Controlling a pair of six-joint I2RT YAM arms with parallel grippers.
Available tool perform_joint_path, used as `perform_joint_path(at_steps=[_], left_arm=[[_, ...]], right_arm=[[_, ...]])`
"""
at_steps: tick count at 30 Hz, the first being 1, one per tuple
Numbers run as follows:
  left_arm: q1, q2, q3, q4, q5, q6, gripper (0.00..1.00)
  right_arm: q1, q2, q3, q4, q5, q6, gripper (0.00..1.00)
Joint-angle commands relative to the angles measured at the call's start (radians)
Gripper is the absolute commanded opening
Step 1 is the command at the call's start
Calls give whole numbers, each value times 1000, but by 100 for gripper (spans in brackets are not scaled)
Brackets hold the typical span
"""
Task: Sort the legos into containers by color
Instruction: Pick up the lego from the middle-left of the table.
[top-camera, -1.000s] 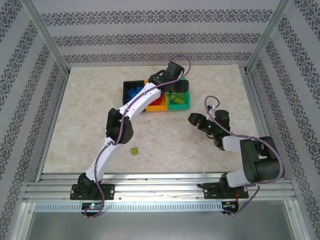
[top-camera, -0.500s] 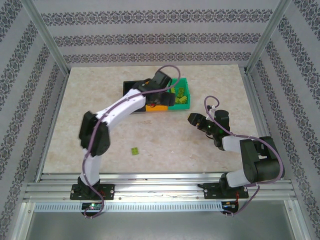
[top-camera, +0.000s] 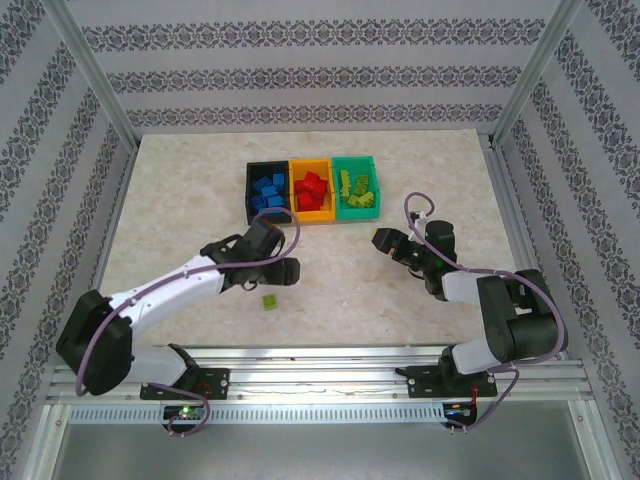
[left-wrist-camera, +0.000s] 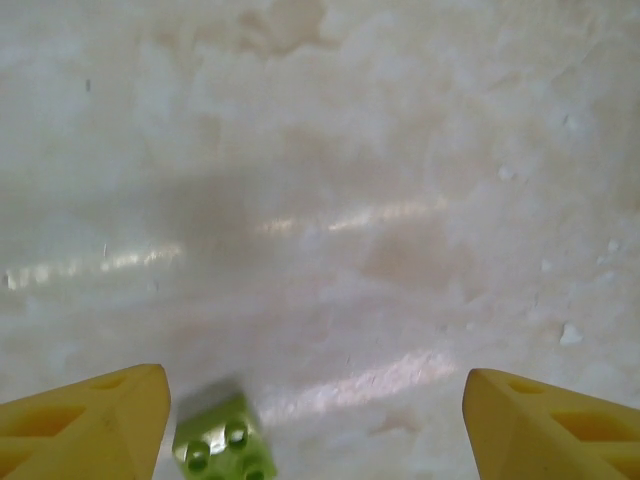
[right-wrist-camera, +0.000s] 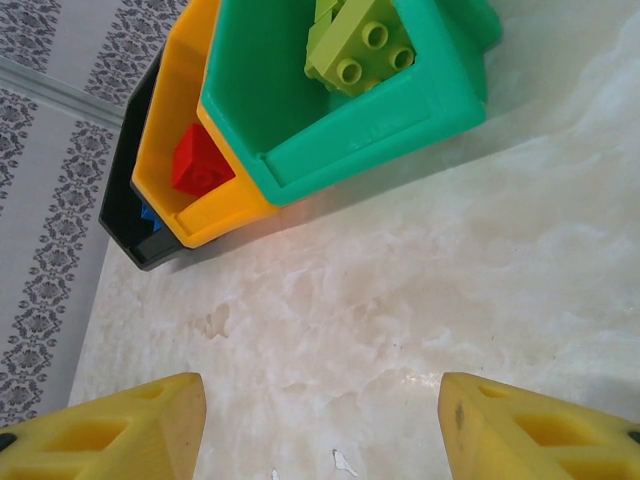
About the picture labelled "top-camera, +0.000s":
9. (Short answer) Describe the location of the black plastic bin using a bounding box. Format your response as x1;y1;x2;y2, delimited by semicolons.
244;159;294;227

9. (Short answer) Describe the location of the aluminium side rail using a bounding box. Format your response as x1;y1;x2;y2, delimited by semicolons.
69;142;144;364
482;134;569;359

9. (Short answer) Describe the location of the grey metal bottom panel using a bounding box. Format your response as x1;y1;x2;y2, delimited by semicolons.
29;402;621;480

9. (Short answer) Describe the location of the slotted grey cable duct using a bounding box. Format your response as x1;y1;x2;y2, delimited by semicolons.
67;403;447;425

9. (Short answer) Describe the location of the aluminium frame post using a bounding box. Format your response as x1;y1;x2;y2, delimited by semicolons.
44;0;141;149
489;0;586;149

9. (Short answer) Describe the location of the green plastic bin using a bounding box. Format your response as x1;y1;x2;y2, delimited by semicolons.
330;154;384;222

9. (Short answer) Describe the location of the yellow plastic bin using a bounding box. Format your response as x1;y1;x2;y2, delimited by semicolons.
288;157;337;225

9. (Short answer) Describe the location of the left controller board green light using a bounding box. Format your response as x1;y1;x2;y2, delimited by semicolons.
163;405;207;421

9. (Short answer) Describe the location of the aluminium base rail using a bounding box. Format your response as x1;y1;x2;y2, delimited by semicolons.
47;344;596;404

